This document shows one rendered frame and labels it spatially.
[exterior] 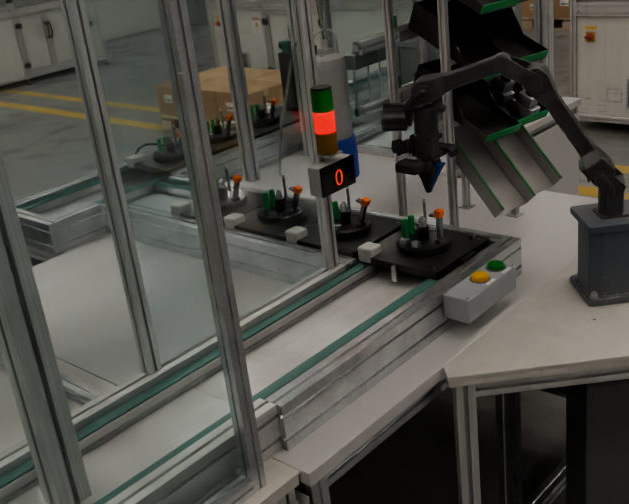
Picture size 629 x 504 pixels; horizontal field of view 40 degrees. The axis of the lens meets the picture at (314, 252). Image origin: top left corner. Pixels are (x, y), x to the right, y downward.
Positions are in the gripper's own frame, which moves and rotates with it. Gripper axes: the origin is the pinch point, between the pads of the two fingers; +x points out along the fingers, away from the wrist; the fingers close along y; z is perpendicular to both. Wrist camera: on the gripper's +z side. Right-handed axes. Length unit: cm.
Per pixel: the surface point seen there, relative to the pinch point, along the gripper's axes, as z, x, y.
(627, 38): 126, 44, -410
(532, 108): -4.6, -7.7, -42.4
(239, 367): -19, 6, 82
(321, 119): 13.8, -18.6, 21.2
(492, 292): -22.4, 21.6, 8.0
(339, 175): 12.1, -4.6, 18.5
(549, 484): -21, 97, -25
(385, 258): 6.7, 18.7, 10.0
